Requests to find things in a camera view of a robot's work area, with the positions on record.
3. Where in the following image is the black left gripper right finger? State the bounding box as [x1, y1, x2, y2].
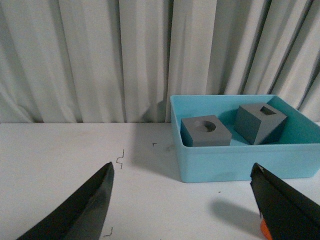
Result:
[250, 163, 320, 240]

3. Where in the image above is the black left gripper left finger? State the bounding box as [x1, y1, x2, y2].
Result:
[19, 162, 115, 240]

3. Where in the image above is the orange cylinder part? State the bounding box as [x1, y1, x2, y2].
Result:
[260, 218, 272, 240]

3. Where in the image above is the gray cube with square hole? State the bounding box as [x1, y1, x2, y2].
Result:
[234, 102, 288, 145]

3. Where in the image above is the gray cube with round hole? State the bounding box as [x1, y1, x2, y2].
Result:
[180, 115, 232, 147]

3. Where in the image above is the blue plastic box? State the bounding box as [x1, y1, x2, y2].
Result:
[170, 94, 320, 183]

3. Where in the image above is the white curtain backdrop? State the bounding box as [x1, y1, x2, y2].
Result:
[0, 0, 320, 123]

